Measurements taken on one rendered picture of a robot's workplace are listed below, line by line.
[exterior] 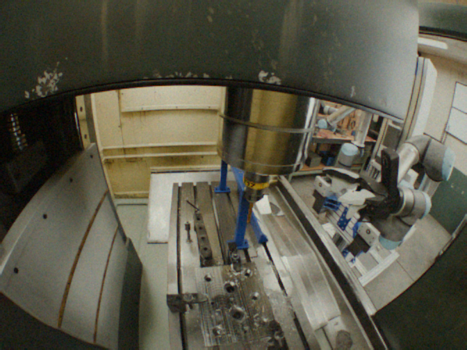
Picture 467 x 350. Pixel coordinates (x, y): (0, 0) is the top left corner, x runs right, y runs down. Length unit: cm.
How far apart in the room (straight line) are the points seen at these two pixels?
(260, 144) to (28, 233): 41
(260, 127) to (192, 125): 112
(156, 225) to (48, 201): 97
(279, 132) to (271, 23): 13
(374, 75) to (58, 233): 60
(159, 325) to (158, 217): 71
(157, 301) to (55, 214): 76
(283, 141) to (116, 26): 22
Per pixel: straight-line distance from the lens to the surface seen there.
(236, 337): 63
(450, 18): 92
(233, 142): 26
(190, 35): 16
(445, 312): 92
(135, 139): 143
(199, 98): 130
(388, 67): 28
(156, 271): 116
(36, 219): 41
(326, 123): 149
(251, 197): 36
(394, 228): 60
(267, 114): 23
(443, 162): 84
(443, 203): 491
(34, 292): 41
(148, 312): 107
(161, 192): 141
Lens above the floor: 160
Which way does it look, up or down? 31 degrees down
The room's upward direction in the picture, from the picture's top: 6 degrees clockwise
